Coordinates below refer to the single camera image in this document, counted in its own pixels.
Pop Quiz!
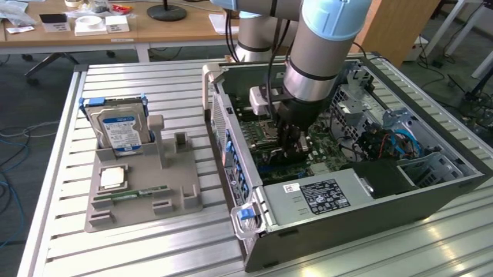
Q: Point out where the wooden desk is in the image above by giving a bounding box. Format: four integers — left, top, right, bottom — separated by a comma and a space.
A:
0, 0, 294, 55

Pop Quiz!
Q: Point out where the white tape roll on box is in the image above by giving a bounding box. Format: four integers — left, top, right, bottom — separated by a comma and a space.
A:
74, 15, 108, 37

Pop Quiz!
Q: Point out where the small white floor box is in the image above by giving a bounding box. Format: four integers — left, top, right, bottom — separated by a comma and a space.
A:
404, 36, 430, 63

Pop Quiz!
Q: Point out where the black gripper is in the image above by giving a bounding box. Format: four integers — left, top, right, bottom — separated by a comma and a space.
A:
275, 96, 322, 145

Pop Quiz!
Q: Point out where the Nvidia graphics card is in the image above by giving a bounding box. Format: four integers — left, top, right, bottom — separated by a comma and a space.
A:
265, 134, 314, 167

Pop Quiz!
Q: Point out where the green Dell motherboard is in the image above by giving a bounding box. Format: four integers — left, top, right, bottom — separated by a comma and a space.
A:
230, 98, 360, 186

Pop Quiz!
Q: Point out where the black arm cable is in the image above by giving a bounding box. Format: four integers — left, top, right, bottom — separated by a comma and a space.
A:
223, 8, 249, 63

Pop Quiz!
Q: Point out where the green RAM stick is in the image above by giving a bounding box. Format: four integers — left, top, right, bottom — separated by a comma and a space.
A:
94, 185, 170, 202

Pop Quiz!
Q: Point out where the black lamp base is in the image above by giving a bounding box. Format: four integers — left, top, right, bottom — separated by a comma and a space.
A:
146, 0, 189, 22

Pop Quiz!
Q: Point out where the plain white box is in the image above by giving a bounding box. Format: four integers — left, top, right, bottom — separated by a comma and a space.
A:
104, 15, 130, 33

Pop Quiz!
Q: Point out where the wooden cabinet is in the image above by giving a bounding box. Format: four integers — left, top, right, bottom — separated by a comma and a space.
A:
349, 0, 442, 66

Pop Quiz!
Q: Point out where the hard disk in blue caddy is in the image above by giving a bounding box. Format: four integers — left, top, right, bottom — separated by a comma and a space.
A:
78, 93, 151, 158

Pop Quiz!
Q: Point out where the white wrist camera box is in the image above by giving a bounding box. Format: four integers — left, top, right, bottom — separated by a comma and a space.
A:
249, 85, 286, 117

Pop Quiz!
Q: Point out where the grey parts rack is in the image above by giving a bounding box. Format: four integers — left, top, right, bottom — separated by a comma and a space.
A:
83, 114, 203, 234

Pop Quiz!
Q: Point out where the white box with black top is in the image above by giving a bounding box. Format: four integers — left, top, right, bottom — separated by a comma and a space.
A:
39, 13, 72, 33

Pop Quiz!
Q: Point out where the silver CPU chip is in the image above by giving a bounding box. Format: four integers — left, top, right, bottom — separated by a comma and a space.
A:
99, 168, 127, 189

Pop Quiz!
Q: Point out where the metal CPU socket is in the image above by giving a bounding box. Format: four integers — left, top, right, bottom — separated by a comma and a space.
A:
259, 119, 281, 140

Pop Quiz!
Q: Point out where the silver chipset heatsink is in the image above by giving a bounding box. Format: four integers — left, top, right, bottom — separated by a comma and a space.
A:
309, 163, 333, 175

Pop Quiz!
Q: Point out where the blue floor cable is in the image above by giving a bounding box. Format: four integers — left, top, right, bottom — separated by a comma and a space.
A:
0, 138, 30, 248

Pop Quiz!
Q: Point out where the black plastic air shroud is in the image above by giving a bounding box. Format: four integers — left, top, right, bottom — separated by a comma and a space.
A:
346, 159, 420, 200

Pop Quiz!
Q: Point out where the perforated metal disk bay cage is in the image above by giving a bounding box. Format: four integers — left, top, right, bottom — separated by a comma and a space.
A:
330, 83, 389, 138

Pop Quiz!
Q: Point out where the open Dell PC case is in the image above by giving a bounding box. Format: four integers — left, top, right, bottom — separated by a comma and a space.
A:
202, 56, 487, 274

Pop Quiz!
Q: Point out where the white desk frame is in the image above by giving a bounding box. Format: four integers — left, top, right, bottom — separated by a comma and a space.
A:
421, 0, 493, 78

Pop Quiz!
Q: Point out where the blue data wire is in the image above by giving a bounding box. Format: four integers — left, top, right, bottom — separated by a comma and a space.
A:
385, 129, 425, 160

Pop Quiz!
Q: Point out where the grey power supply unit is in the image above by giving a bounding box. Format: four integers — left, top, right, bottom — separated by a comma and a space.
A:
263, 169, 376, 226

